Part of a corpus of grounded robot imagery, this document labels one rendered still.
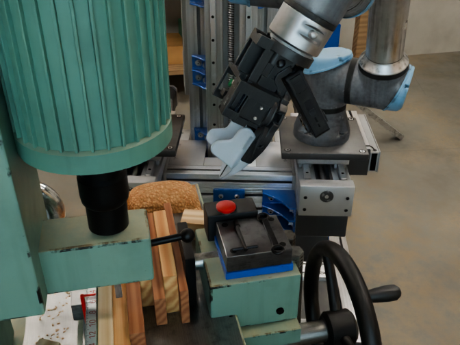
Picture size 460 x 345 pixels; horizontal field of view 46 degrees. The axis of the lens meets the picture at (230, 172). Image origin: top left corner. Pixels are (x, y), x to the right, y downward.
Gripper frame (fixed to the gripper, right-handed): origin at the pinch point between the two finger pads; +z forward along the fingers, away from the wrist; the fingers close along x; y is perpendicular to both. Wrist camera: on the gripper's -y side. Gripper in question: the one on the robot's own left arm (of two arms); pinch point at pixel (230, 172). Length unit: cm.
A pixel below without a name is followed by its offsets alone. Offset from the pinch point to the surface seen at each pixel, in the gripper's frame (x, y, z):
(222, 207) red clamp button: 0.7, -1.7, 5.5
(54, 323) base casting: -3.4, 11.5, 39.0
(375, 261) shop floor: -92, -125, 52
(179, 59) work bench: -277, -61, 56
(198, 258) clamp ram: 4.0, -1.1, 13.1
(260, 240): 6.5, -6.7, 5.4
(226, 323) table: 11.8, -6.4, 17.1
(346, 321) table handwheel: 9.5, -26.9, 12.5
